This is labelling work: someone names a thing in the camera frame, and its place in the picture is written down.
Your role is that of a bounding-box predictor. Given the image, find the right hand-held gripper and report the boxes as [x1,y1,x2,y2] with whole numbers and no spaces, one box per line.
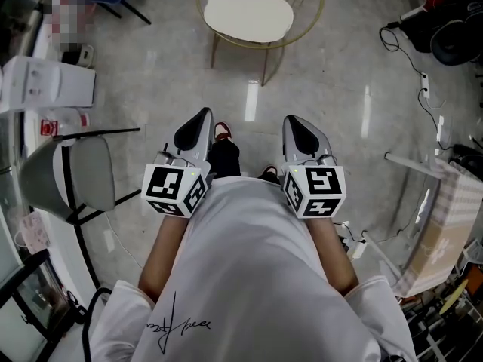
[282,115,347,219]

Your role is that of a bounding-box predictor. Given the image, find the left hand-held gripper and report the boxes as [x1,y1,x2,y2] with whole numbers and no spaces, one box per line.
[141,108,216,218]

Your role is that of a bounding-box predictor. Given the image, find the gold wire chair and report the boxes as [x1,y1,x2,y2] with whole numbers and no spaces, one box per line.
[195,0,326,87]

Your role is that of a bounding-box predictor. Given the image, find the person's left forearm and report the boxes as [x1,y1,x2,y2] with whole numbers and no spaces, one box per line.
[137,211,192,305]

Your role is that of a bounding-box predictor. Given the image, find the person's right forearm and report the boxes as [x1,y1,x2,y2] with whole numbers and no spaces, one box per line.
[307,216,359,297]

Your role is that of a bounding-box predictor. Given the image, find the person's left shoe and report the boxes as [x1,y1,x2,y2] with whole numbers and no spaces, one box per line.
[214,121,233,143]

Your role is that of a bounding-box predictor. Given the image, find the person's shoe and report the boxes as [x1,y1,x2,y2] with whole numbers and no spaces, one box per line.
[260,164,282,183]
[214,121,233,143]

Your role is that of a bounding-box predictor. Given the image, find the person's black trousers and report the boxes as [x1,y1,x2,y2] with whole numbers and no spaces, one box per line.
[207,140,282,186]

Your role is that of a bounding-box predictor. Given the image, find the person's right shoe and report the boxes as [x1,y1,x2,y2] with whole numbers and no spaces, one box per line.
[260,164,282,183]

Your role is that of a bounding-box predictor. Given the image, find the clear water jug red label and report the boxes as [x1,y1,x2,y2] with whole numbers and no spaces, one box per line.
[39,111,91,139]

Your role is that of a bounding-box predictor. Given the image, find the small beige black appliance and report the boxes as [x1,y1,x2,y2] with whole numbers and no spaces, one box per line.
[62,44,95,68]

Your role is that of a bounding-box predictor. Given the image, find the person's white shirt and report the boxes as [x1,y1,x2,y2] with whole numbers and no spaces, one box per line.
[90,175,418,362]

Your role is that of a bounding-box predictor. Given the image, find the white water dispenser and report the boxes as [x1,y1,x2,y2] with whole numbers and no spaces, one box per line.
[0,55,97,112]

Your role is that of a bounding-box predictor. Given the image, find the checkered tablecloth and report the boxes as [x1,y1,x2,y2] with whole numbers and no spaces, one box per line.
[392,160,483,297]

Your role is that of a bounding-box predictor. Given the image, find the brown cardboard box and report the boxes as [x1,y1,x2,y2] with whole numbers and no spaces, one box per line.
[403,201,478,297]

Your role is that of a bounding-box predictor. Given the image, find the pink patterned paper bag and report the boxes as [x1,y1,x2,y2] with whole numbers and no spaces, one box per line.
[14,211,52,256]

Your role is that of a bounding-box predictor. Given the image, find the yellow round stool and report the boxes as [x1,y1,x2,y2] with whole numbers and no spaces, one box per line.
[439,279,469,314]

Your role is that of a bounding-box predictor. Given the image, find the black framed glass cabinet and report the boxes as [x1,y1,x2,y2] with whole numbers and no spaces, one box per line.
[0,249,82,362]

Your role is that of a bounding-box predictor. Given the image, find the glass table with white frame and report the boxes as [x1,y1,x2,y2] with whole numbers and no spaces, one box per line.
[364,151,483,297]

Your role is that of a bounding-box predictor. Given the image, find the grey chair with black frame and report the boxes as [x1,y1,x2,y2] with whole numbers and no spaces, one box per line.
[20,126,143,290]

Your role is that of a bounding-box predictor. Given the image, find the black power cable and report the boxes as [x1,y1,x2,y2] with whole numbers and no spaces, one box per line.
[379,20,426,78]

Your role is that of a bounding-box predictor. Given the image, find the thick black cable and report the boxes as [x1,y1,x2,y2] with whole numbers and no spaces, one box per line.
[81,287,114,362]

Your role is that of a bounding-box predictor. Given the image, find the white wire rack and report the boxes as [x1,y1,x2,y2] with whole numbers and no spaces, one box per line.
[399,273,483,362]

